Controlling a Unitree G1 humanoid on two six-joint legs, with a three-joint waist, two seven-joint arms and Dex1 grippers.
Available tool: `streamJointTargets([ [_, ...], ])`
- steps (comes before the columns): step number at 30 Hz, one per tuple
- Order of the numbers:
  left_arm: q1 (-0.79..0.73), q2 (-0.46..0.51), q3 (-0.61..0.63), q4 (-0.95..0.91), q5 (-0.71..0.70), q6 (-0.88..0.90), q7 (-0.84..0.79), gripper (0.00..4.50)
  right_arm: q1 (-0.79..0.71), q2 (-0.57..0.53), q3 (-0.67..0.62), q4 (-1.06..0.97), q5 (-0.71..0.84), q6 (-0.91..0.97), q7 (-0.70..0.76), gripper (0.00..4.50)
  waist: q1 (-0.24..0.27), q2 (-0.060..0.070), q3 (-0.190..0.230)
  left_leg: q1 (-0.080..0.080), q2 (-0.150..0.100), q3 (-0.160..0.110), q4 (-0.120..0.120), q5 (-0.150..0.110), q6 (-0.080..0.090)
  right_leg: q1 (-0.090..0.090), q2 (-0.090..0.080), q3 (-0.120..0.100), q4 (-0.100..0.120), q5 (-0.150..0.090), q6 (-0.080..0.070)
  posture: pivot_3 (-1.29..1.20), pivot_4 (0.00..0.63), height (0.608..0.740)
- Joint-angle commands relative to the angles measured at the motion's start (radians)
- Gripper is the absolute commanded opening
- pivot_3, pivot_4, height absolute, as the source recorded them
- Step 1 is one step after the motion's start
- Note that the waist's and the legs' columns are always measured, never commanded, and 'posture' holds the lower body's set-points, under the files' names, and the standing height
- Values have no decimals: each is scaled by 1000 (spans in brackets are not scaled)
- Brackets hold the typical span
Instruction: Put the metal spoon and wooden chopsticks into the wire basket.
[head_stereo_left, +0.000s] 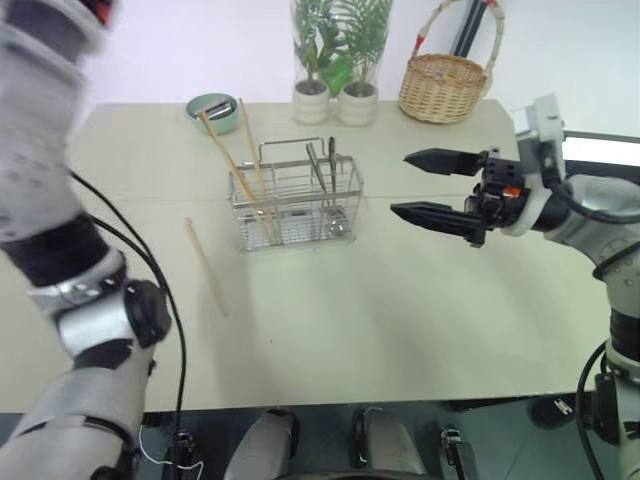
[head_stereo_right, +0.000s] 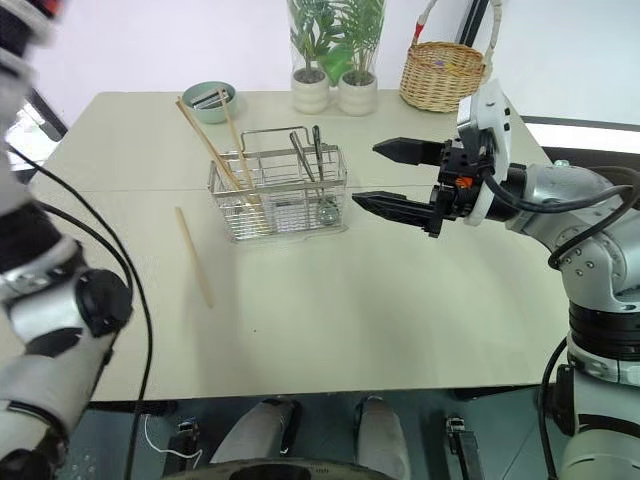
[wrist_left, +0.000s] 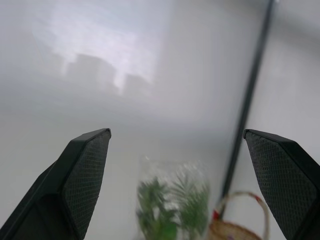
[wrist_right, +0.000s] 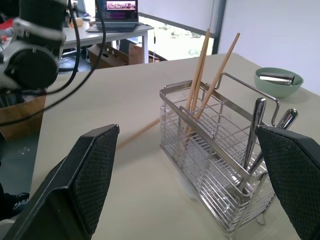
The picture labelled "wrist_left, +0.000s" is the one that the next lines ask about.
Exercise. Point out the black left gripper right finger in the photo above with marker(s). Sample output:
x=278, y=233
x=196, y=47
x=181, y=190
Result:
x=282, y=180

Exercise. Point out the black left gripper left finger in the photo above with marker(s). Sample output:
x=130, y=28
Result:
x=75, y=185

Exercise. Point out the black vertical bar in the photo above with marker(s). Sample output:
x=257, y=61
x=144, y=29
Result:
x=247, y=97

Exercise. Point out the green plant in clear wrap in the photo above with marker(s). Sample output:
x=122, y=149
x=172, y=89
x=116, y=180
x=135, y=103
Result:
x=172, y=200

